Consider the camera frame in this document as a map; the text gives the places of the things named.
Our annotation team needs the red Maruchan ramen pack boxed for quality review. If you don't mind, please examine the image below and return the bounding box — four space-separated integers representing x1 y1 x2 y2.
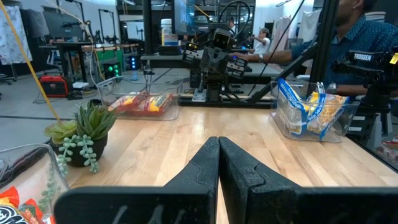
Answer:
108 92 147 115
136 93 175 116

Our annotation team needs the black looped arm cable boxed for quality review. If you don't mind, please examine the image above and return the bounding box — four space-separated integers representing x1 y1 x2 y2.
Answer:
217 0 251 35

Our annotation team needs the yellow hanging cable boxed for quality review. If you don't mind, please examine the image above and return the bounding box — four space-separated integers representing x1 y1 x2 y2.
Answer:
0 0 62 123

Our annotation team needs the person's hand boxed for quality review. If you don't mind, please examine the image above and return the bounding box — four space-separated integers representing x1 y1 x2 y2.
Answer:
229 51 261 63

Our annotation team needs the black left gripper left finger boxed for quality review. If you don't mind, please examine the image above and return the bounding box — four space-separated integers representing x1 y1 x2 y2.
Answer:
53 136 221 224

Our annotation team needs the patterned white cloth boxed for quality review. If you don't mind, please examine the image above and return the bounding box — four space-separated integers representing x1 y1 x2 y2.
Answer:
0 5 34 65

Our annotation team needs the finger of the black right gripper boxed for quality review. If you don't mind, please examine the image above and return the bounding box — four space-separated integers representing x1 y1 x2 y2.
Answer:
200 47 215 70
214 48 230 71

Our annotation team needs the black pole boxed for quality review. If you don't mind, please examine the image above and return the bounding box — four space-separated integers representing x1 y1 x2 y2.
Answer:
142 0 154 56

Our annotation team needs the clear plastic bin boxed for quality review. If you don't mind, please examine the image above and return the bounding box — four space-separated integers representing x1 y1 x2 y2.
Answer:
269 79 361 143
96 75 183 121
0 142 70 224

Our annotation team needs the black diagonal frame brace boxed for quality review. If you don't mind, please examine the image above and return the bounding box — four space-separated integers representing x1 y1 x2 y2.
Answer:
248 43 318 106

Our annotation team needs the silver mounting plate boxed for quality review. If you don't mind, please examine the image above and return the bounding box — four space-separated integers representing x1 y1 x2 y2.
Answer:
192 88 208 103

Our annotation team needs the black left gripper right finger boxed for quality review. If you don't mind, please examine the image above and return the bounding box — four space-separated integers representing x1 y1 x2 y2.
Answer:
218 136 398 224

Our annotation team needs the artificial succulent in black pot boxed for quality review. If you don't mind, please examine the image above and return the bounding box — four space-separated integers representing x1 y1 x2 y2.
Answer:
39 100 119 214

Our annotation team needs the black frame post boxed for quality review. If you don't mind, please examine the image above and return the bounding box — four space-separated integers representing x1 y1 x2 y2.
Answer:
310 0 340 85

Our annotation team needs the computer with green lights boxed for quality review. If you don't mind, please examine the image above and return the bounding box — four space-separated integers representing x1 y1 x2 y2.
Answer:
103 61 123 79

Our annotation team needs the black frame rail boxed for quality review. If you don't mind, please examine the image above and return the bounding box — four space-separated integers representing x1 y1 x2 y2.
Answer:
177 92 276 110

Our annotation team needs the black monitor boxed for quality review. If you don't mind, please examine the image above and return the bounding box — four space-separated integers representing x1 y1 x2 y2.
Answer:
173 0 197 35
42 11 85 40

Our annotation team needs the device with blue lights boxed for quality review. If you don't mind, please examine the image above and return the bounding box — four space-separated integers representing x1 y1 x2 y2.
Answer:
128 55 141 71

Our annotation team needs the orange Maruchan ramen pack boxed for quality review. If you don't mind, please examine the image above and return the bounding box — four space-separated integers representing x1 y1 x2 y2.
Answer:
0 185 46 224

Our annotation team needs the white bottle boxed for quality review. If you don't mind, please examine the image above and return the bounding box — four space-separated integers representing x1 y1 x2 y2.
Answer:
160 18 173 47

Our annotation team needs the red and black box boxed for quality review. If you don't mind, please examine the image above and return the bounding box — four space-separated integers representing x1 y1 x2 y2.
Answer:
39 75 70 98

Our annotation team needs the person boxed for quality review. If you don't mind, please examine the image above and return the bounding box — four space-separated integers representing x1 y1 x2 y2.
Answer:
248 27 272 55
229 0 398 98

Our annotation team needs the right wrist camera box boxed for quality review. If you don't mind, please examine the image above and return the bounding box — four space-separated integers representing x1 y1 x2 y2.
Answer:
212 28 233 48

